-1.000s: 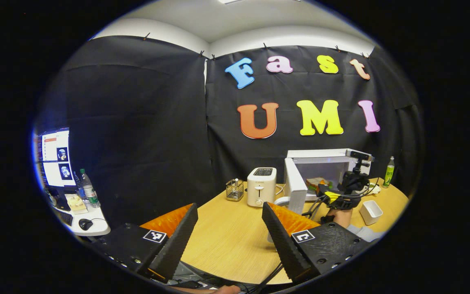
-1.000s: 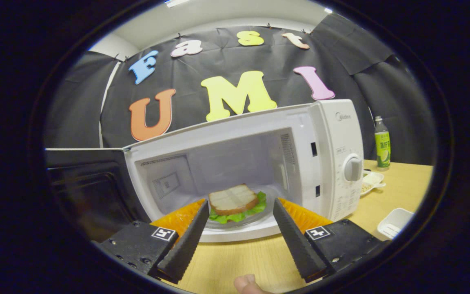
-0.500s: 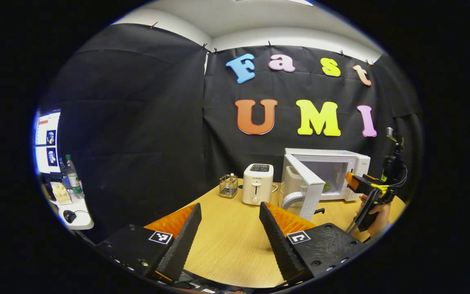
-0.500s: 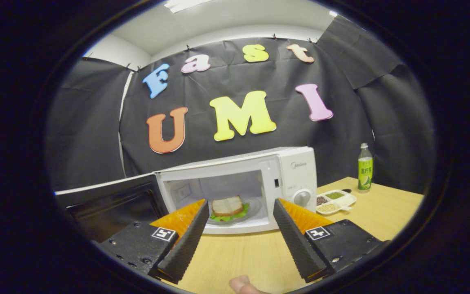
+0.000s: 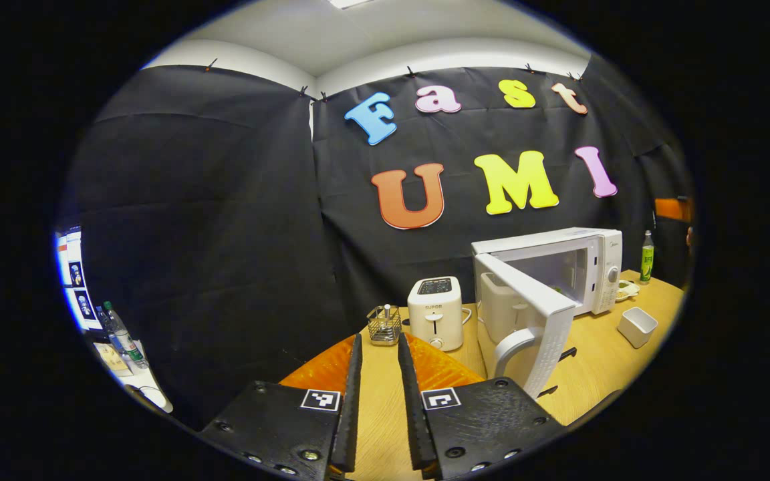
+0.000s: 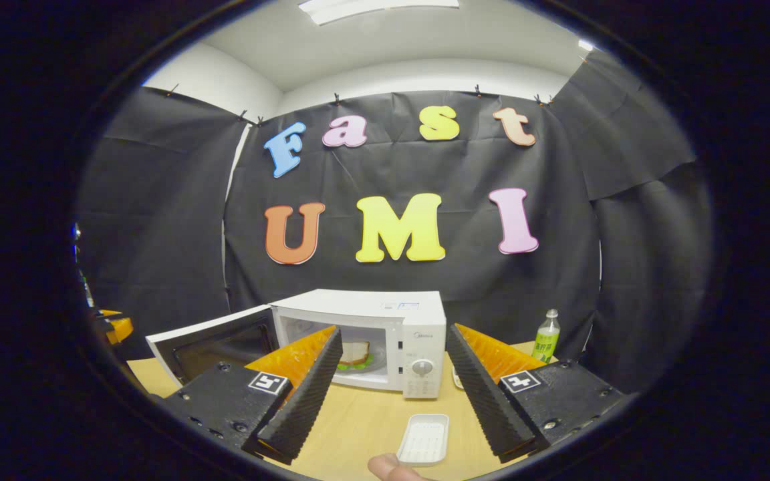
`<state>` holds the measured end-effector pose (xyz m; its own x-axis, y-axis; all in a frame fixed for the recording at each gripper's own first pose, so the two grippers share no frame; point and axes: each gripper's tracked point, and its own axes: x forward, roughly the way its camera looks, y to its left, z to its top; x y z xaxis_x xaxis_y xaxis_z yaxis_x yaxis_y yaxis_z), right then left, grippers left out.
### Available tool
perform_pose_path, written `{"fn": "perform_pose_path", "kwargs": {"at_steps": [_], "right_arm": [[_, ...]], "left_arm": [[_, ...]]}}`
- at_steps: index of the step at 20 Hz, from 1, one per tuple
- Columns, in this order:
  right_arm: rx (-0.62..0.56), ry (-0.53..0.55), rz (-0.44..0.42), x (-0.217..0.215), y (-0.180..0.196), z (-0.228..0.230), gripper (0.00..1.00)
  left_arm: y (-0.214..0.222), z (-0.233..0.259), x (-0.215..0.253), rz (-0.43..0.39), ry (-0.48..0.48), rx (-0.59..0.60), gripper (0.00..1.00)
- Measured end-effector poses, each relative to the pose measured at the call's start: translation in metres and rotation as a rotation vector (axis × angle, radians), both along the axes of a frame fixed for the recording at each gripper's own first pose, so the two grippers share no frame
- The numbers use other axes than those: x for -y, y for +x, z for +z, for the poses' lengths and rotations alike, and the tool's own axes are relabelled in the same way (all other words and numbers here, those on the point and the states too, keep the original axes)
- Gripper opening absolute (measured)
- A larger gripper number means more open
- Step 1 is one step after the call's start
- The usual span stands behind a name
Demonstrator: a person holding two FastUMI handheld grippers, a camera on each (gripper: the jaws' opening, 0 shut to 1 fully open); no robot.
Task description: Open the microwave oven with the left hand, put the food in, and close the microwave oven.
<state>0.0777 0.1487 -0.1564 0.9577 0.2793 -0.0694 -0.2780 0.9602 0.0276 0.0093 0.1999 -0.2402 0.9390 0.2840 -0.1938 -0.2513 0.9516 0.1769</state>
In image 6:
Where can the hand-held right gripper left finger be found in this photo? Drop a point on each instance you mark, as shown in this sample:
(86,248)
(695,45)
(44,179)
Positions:
(305,401)

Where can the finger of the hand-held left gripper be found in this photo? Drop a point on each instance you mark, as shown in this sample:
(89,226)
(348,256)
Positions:
(119,329)

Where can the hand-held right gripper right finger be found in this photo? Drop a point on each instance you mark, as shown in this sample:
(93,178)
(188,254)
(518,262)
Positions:
(482,401)

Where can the brown bread lettuce sandwich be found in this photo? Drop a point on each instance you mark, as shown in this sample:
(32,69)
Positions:
(356,353)

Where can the white microwave oven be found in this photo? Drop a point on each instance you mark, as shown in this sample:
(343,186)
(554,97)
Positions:
(418,321)

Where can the white divided plate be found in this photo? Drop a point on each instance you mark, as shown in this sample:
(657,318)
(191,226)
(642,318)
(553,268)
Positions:
(456,379)

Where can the white rectangular tray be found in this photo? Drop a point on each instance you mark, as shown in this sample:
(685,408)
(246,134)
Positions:
(423,437)

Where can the green drink bottle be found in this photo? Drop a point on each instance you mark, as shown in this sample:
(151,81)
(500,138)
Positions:
(545,344)

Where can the black backdrop cloth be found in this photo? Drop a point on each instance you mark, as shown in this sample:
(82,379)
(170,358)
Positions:
(158,234)

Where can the row of black cloth clips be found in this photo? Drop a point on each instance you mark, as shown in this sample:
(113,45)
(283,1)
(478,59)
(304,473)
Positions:
(336,99)

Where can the small ceiling light panel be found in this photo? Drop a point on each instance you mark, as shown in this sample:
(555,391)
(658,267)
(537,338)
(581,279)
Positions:
(586,45)

